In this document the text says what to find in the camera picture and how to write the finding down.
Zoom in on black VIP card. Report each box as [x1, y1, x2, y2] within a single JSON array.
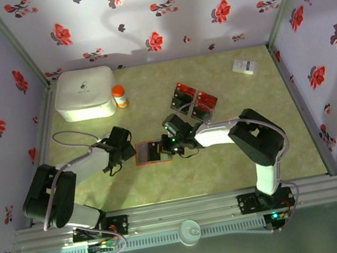
[[147, 140, 165, 164], [189, 103, 215, 123], [168, 95, 191, 115], [171, 86, 194, 106]]

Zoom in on orange card holder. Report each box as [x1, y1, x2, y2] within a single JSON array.
[[133, 137, 174, 168]]

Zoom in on red and black packets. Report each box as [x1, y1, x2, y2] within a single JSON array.
[[165, 75, 223, 127]]

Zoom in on orange pill bottle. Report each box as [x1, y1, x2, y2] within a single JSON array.
[[111, 83, 130, 110]]

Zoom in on white medicine case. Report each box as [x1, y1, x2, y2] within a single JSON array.
[[50, 63, 121, 125]]

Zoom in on small white box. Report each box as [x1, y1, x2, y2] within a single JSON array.
[[230, 56, 260, 79]]

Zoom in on small controller circuit board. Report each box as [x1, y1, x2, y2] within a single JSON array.
[[86, 239, 118, 253], [264, 209, 292, 234]]

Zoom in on aluminium front rail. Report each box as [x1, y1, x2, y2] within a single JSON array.
[[11, 174, 337, 253]]

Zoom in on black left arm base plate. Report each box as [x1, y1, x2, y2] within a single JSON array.
[[70, 213, 131, 244]]

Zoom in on aluminium side rail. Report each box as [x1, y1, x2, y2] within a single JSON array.
[[267, 36, 337, 184], [7, 82, 75, 227]]

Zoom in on grey slotted cable duct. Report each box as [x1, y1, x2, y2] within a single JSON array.
[[48, 216, 268, 253]]

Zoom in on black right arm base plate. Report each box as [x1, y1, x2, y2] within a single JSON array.
[[236, 186, 297, 217]]

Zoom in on grey right arm cable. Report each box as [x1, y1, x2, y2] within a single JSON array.
[[174, 88, 308, 247]]

